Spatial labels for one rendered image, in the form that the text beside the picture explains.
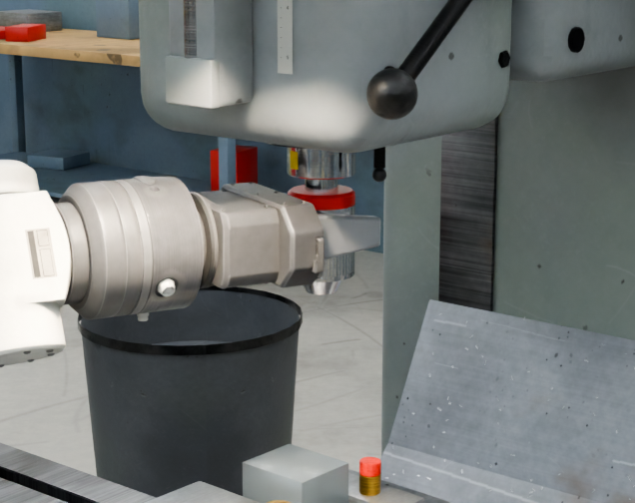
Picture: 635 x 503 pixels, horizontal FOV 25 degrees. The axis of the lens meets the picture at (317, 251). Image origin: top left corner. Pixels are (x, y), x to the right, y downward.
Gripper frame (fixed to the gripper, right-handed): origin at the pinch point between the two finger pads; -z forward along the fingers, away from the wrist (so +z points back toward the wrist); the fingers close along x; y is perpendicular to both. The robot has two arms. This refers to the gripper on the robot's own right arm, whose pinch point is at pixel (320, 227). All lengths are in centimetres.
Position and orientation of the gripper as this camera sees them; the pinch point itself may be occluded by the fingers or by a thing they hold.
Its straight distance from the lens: 101.4
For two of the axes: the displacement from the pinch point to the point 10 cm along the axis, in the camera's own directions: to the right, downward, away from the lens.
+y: -0.1, 9.7, 2.2
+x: -4.9, -2.0, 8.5
